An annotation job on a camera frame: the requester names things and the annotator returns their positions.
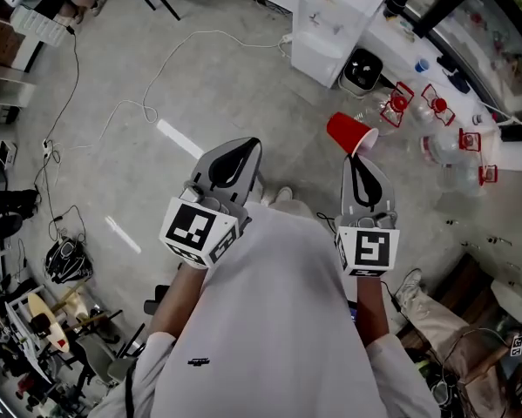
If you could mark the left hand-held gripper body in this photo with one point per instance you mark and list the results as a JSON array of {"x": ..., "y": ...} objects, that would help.
[{"x": 186, "y": 229}]

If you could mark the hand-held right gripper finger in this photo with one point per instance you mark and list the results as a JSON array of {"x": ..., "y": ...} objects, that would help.
[
  {"x": 384, "y": 194},
  {"x": 347, "y": 194}
]

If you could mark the wooden oval board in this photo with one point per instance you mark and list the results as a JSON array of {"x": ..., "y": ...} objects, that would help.
[{"x": 36, "y": 305}]

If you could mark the small jar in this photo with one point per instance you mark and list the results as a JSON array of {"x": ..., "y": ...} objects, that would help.
[{"x": 478, "y": 119}]

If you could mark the black device blue screen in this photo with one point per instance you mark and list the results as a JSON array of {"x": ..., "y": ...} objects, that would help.
[{"x": 353, "y": 315}]

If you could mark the black office chair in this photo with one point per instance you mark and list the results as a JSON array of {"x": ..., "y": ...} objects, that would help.
[{"x": 8, "y": 203}]

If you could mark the grey chair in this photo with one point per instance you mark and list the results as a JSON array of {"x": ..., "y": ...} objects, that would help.
[{"x": 99, "y": 355}]

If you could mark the red plastic cup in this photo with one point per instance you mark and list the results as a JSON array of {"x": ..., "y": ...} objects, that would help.
[{"x": 345, "y": 129}]

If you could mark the person's left forearm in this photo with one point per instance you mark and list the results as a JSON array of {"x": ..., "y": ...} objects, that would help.
[{"x": 178, "y": 303}]

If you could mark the cluttered white table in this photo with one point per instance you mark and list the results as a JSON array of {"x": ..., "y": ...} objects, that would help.
[{"x": 21, "y": 342}]

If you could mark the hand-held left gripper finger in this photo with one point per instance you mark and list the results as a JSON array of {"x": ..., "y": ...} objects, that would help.
[
  {"x": 249, "y": 177},
  {"x": 204, "y": 170}
]

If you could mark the person's white shirt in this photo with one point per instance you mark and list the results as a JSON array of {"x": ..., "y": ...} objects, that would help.
[{"x": 278, "y": 320}]

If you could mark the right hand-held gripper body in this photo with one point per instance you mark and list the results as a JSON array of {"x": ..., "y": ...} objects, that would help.
[{"x": 374, "y": 251}]

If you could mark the white floor power strip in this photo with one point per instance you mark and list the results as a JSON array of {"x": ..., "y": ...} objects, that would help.
[{"x": 46, "y": 148}]

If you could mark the black tripod legs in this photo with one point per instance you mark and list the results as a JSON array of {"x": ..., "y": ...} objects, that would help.
[{"x": 132, "y": 340}]

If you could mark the black cylindrical jar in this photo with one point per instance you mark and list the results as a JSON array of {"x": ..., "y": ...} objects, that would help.
[{"x": 397, "y": 2}]

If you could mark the person's right forearm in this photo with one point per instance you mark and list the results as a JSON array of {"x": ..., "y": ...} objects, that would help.
[{"x": 374, "y": 312}]

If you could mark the blue cup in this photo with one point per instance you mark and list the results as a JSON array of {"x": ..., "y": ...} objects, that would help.
[{"x": 422, "y": 65}]

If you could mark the black pouch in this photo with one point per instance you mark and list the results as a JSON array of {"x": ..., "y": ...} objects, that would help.
[{"x": 458, "y": 81}]

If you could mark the white drawer unit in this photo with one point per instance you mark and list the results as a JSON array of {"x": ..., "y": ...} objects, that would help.
[{"x": 38, "y": 26}]

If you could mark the white plug socket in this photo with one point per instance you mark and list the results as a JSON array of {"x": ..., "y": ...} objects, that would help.
[{"x": 287, "y": 38}]

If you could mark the black backpack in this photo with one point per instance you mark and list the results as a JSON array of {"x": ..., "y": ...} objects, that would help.
[{"x": 69, "y": 261}]

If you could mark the black stool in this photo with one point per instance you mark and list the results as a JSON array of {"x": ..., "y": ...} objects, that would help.
[{"x": 156, "y": 301}]

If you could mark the brown wooden cabinet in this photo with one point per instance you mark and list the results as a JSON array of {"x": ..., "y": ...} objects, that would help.
[{"x": 461, "y": 285}]

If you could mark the small black white tag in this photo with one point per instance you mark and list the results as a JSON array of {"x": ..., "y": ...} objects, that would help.
[{"x": 517, "y": 345}]

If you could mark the white shelf unit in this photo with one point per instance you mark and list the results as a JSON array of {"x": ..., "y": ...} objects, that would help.
[{"x": 12, "y": 89}]

